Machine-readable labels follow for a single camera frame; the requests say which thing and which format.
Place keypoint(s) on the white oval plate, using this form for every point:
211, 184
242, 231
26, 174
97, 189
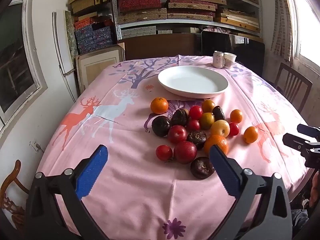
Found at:
192, 82

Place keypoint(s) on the stack of blue floral boxes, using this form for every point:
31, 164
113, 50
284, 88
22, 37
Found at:
95, 38

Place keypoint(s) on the dark purple mangosteen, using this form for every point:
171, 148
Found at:
202, 168

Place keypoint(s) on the white framed window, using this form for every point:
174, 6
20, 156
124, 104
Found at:
15, 62

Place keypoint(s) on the dark wooden slat chair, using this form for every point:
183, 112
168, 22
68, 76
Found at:
295, 82

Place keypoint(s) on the carved wooden chair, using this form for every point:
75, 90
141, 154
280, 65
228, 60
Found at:
11, 190

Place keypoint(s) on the red plum plate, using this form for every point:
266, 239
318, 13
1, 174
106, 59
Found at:
193, 125
195, 112

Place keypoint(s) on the person's right forearm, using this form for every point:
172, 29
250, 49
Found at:
315, 190

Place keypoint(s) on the yellow orange round fruit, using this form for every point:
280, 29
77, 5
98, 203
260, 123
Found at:
206, 120
208, 105

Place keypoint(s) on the pale drink can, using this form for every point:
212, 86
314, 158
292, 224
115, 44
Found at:
218, 59

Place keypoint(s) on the black glossy screen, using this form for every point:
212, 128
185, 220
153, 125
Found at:
250, 55

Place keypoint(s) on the white wall socket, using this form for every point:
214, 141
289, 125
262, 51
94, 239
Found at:
35, 145

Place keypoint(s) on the person's dark clothing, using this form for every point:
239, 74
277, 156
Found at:
300, 212

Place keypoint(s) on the large orange with stem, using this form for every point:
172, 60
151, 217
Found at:
159, 105

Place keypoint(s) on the small red tomato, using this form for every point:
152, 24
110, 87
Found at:
234, 129
164, 153

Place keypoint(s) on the white leaning board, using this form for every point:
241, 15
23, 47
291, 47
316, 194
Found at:
61, 55

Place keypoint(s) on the brown wooden board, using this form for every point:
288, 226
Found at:
160, 46

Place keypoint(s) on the pink printed tablecloth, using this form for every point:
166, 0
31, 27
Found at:
137, 180

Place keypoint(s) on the white paper cup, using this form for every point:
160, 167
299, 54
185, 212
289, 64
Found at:
229, 60

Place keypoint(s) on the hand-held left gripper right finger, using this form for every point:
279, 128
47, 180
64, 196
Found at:
225, 172

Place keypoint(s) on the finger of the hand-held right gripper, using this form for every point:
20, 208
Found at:
297, 142
307, 129

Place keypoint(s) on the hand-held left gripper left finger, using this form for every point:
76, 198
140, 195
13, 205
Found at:
91, 172

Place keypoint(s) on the small orange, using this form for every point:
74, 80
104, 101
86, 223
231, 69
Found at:
250, 135
236, 116

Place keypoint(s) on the white metal shelf rack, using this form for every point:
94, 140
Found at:
114, 10

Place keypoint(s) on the red patterned box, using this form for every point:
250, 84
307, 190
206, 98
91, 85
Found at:
87, 23

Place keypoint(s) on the beige framed panel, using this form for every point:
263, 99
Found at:
97, 65

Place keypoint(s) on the stack of patterned flat boxes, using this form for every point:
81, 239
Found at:
190, 5

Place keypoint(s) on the grey marble slab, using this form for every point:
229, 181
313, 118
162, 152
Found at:
70, 35

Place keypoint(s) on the beige patterned curtain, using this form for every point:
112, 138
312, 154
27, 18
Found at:
282, 22

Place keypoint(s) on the bright window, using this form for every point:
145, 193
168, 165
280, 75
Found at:
308, 22

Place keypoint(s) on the red plum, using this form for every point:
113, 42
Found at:
185, 152
177, 134

